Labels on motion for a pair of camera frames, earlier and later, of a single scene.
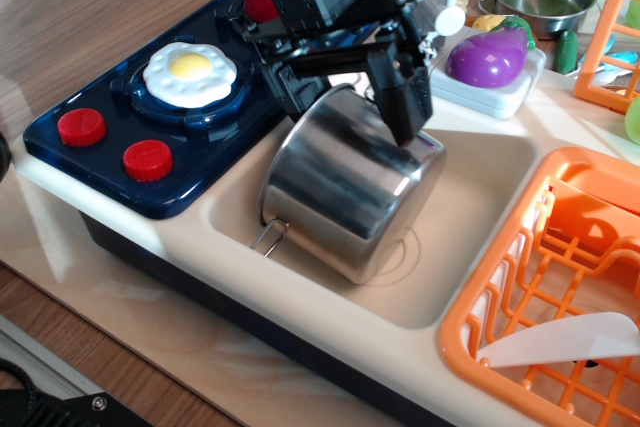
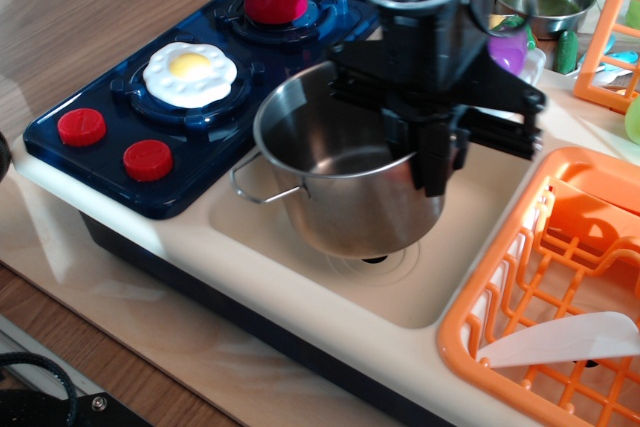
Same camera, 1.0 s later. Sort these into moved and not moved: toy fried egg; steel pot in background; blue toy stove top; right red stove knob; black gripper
Moved: black gripper
Not moved: toy fried egg; right red stove knob; blue toy stove top; steel pot in background
